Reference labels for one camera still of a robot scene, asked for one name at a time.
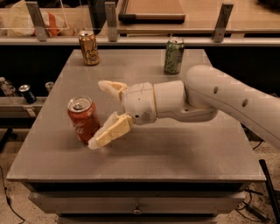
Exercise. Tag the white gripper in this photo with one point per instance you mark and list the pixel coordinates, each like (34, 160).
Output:
(139, 102)

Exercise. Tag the red coke can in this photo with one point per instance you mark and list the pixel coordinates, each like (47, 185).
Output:
(83, 114)

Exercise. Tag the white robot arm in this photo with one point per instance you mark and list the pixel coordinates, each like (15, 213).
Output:
(198, 97)

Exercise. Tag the silver can on shelf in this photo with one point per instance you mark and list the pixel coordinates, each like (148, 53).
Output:
(49, 86)

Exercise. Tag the gold soda can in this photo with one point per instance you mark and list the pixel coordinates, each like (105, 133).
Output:
(88, 46)

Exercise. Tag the green soda can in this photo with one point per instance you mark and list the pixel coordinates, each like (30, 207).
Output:
(174, 55)

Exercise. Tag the dark blue soda can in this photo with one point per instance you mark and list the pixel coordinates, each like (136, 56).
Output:
(26, 91)

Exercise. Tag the wooden framed board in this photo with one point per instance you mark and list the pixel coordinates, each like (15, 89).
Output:
(151, 11)

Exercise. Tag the metal drawer knob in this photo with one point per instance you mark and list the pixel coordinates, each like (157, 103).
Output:
(137, 210)

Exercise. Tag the clear plastic bottle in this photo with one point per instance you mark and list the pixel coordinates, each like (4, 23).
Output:
(7, 87)

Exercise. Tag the grey cabinet drawer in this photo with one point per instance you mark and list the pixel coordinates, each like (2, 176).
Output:
(148, 202)

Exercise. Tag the orange white chip bag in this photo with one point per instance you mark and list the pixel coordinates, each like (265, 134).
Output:
(26, 19)

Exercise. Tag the black pole right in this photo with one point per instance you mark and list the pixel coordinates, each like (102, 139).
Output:
(271, 191)

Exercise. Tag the middle metal bracket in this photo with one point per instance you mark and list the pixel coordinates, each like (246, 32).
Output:
(110, 9)

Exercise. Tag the metal bracket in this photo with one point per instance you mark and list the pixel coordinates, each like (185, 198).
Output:
(222, 22)
(110, 9)
(37, 20)

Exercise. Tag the right metal bracket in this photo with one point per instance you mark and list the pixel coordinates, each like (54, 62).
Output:
(222, 22)

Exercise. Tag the left metal bracket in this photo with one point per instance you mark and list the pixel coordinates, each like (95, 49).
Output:
(37, 20)

